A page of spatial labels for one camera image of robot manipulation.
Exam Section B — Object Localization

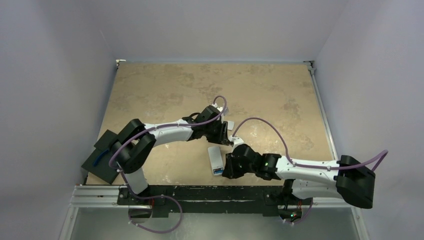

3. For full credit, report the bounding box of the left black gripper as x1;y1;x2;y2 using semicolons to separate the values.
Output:
203;119;228;145

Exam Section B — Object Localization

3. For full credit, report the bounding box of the white battery cover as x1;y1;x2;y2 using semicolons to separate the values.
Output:
227;121;235;131

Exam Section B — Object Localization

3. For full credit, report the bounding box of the blue battery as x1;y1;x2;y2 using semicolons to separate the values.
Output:
213;168;224;176

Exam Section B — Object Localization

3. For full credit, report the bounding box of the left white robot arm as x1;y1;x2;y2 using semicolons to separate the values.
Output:
109;104;230;205

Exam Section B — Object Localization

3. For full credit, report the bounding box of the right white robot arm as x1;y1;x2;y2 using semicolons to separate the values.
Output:
222;144;376;209

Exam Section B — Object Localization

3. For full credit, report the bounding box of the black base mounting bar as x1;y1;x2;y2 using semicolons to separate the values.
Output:
117;180;312;218

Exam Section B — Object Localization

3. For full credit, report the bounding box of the black box with blue tool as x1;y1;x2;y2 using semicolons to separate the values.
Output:
81;130;118;184

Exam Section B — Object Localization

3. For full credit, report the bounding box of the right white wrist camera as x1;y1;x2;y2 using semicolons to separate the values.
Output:
228;135;245;149

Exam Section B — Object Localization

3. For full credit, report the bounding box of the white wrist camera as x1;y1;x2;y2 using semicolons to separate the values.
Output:
228;135;245;149
212;103;230;116

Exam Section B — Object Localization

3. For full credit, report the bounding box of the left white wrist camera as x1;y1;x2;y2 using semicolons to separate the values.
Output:
212;103;230;116

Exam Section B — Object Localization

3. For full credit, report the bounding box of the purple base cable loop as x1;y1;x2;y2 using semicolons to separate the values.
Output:
127;195;183;235

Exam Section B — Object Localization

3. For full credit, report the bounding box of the aluminium frame rail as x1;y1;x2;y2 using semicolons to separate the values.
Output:
304;61;369;240

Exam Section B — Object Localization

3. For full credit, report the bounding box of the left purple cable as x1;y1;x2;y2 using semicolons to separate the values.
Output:
108;95;228;200

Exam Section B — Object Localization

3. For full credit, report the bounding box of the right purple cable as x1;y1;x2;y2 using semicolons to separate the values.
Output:
231;117;389;172

